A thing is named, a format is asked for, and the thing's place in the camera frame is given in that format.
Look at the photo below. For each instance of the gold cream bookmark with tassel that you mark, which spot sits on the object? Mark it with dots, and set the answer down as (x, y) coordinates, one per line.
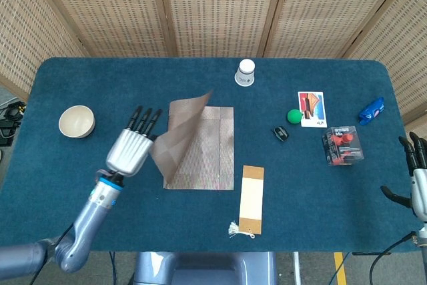
(251, 198)

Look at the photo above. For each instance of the beige bowl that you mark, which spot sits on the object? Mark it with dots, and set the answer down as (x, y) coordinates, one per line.
(76, 123)

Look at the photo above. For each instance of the blue snack packet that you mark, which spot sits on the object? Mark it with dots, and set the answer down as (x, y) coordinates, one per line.
(371, 111)

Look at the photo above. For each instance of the blue table cloth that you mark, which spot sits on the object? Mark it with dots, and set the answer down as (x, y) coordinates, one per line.
(300, 205)

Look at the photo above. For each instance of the colourful postcard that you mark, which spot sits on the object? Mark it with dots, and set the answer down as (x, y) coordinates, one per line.
(315, 111)

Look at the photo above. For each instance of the grey woven placemat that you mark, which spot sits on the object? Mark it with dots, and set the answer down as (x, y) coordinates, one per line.
(207, 151)

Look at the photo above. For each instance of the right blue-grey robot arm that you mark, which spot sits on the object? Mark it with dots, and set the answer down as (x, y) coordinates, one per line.
(423, 251)

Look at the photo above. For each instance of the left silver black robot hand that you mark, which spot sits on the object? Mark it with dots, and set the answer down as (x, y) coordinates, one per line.
(128, 151)

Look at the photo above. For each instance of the green ball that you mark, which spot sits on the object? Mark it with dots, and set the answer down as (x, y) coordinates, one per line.
(294, 116)

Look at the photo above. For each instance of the metal table leg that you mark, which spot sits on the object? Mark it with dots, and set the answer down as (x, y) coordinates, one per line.
(297, 268)

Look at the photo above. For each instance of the white paper cup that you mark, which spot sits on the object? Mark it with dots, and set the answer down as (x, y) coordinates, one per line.
(245, 74)

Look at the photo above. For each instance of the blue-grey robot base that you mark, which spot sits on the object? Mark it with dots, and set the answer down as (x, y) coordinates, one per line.
(207, 268)

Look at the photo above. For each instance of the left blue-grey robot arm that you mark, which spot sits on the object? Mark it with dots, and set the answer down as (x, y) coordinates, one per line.
(90, 218)

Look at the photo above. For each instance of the woven wooden folding screen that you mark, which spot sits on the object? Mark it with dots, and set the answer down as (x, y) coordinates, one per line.
(213, 8)

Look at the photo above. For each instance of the black equipment on floor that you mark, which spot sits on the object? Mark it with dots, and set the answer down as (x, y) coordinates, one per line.
(11, 115)

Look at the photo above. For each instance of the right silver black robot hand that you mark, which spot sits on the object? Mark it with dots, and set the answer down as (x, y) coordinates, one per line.
(418, 178)

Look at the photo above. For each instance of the dark object at edge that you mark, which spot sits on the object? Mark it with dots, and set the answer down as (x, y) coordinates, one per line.
(343, 146)

